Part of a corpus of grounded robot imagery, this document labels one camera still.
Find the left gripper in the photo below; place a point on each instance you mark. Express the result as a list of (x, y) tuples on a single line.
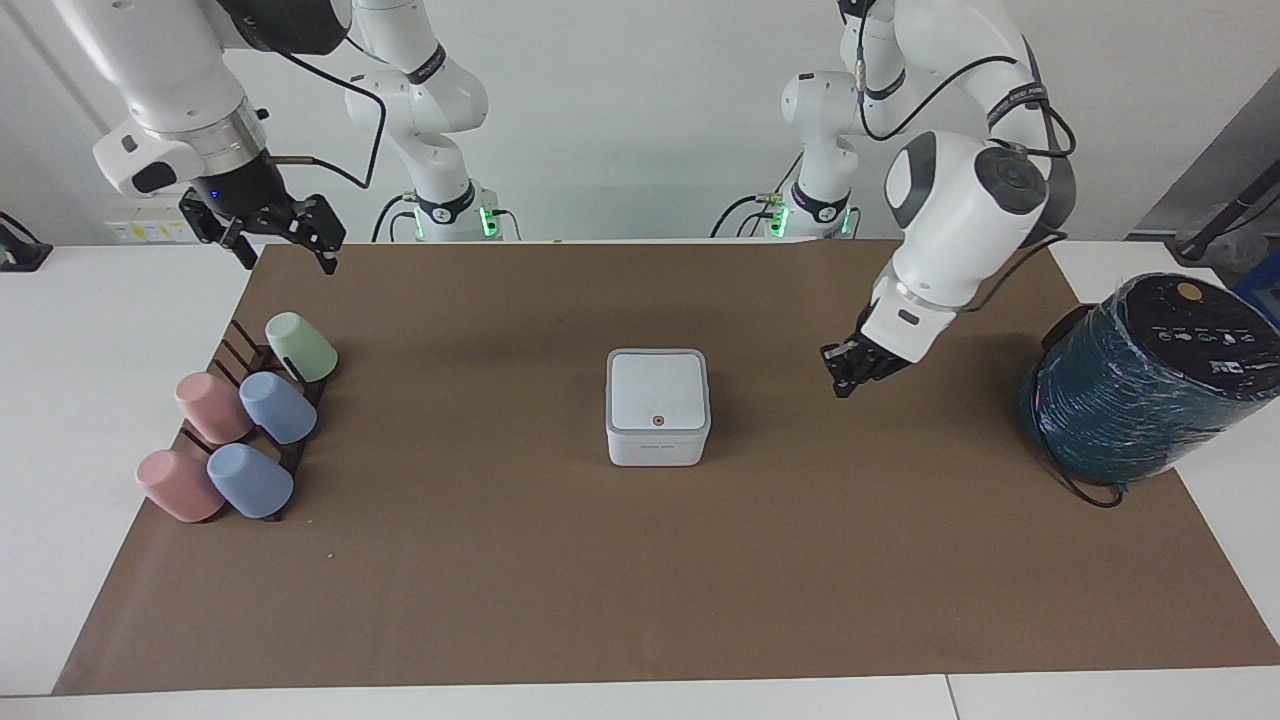
[(885, 362)]

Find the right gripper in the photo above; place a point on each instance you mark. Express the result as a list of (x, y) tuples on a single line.
[(245, 190)]

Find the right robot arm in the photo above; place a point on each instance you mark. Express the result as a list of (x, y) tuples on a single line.
[(170, 70)]

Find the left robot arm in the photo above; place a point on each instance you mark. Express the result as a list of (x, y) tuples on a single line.
[(960, 200)]

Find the white square trash can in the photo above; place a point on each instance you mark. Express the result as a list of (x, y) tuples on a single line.
[(658, 405)]

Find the green plastic cup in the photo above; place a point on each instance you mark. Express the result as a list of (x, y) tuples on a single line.
[(305, 348)]

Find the dark brown cup rack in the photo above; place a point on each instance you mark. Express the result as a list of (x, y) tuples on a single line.
[(250, 357)]

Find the blue plastic cup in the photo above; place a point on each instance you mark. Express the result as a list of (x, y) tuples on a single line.
[(280, 408), (250, 482)]

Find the pink plastic cup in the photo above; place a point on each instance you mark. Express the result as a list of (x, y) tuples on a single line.
[(212, 408), (178, 485)]

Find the black stand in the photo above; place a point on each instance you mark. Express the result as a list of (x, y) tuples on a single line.
[(20, 252), (1225, 222)]

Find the dark teal wrapped cylinder appliance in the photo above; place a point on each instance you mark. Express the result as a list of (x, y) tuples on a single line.
[(1140, 400)]

